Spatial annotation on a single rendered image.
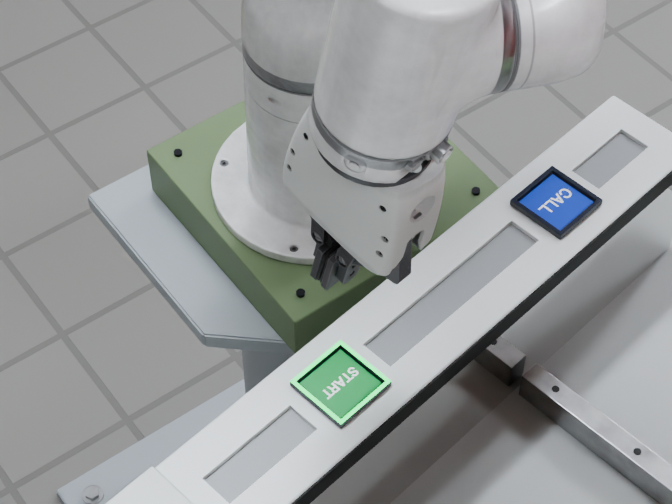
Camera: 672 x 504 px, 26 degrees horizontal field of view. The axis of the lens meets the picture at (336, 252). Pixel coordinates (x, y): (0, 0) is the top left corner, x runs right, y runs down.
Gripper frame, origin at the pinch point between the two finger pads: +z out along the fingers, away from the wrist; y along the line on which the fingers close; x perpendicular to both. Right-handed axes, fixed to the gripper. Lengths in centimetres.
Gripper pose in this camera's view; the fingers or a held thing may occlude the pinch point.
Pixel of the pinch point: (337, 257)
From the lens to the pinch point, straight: 100.5
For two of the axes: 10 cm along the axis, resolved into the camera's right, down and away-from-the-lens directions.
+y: -6.9, -6.7, 2.7
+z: -1.5, 5.0, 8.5
